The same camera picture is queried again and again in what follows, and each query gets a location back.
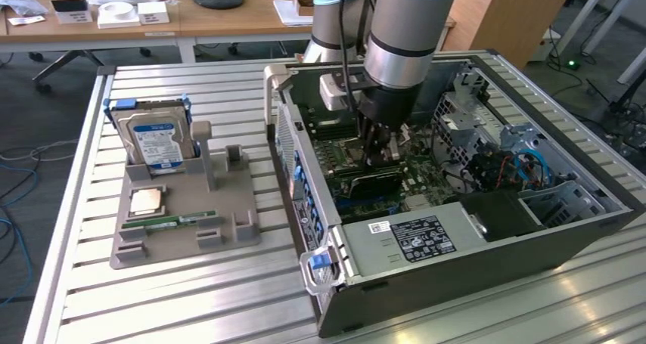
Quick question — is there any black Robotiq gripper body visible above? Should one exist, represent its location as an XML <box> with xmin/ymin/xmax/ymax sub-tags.
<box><xmin>354</xmin><ymin>85</ymin><xmax>420</xmax><ymax>132</ymax></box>

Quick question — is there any Nvidia graphics card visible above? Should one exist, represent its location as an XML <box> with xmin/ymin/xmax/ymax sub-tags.
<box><xmin>345</xmin><ymin>169</ymin><xmax>404</xmax><ymax>200</ymax></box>

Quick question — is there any CPU socket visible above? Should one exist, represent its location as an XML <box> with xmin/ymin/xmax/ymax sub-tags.
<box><xmin>337</xmin><ymin>135</ymin><xmax>366</xmax><ymax>167</ymax></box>

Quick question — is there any metal drive cage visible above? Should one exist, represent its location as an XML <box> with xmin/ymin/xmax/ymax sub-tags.
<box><xmin>431</xmin><ymin>66</ymin><xmax>544</xmax><ymax>163</ymax></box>

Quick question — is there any silver chipset heatsink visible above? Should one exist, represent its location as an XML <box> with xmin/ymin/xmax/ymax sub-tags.
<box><xmin>402</xmin><ymin>194</ymin><xmax>436</xmax><ymax>209</ymax></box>

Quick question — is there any grey power supply unit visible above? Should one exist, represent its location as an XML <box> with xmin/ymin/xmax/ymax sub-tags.
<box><xmin>329</xmin><ymin>202</ymin><xmax>488</xmax><ymax>279</ymax></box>

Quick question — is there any stack of white papers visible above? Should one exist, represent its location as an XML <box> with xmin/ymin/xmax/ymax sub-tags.
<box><xmin>270</xmin><ymin>0</ymin><xmax>316</xmax><ymax>27</ymax></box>

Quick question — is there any wooden cabinet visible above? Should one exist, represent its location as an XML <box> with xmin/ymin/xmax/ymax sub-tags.
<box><xmin>437</xmin><ymin>0</ymin><xmax>579</xmax><ymax>69</ymax></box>

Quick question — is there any open dark PC case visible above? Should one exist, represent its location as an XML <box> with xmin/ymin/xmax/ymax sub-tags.
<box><xmin>262</xmin><ymin>54</ymin><xmax>635</xmax><ymax>339</ymax></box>

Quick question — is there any metal disk bay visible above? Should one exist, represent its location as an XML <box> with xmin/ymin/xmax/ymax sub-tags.
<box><xmin>517</xmin><ymin>180</ymin><xmax>607</xmax><ymax>228</ymax></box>

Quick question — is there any hard disk in blue carrier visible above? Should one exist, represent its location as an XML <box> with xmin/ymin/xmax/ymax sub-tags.
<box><xmin>102</xmin><ymin>93</ymin><xmax>198</xmax><ymax>175</ymax></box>

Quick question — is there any white table leg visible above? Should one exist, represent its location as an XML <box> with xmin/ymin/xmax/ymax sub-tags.
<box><xmin>549</xmin><ymin>0</ymin><xmax>615</xmax><ymax>54</ymax></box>

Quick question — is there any CPU chip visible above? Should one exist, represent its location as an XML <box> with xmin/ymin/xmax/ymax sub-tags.
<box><xmin>129</xmin><ymin>187</ymin><xmax>164</xmax><ymax>215</ymax></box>

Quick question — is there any grey parts rack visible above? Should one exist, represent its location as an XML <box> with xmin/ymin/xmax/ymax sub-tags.
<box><xmin>109</xmin><ymin>120</ymin><xmax>262</xmax><ymax>271</ymax></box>

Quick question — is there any plain white box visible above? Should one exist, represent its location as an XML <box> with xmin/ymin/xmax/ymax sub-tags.
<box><xmin>136</xmin><ymin>2</ymin><xmax>170</xmax><ymax>26</ymax></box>

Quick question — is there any white tape roll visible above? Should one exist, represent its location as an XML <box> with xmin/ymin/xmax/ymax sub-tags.
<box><xmin>97</xmin><ymin>2</ymin><xmax>134</xmax><ymax>20</ymax></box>

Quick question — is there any flat white box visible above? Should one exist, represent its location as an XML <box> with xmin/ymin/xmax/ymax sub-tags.
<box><xmin>94</xmin><ymin>9</ymin><xmax>142</xmax><ymax>30</ymax></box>

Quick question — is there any white box with black top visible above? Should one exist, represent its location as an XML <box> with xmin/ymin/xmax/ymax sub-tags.
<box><xmin>49</xmin><ymin>0</ymin><xmax>93</xmax><ymax>24</ymax></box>

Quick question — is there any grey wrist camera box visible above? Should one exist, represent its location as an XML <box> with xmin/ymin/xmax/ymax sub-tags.
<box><xmin>317</xmin><ymin>73</ymin><xmax>369</xmax><ymax>111</ymax></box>

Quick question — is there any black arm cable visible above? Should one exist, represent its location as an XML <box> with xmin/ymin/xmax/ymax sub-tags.
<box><xmin>336</xmin><ymin>0</ymin><xmax>354</xmax><ymax>110</ymax></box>

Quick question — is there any blue wire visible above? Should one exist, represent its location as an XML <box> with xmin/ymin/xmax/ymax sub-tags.
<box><xmin>508</xmin><ymin>147</ymin><xmax>556</xmax><ymax>190</ymax></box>

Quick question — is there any blue floor cable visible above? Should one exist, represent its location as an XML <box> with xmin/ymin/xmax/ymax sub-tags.
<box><xmin>0</xmin><ymin>162</ymin><xmax>38</xmax><ymax>307</ymax></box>

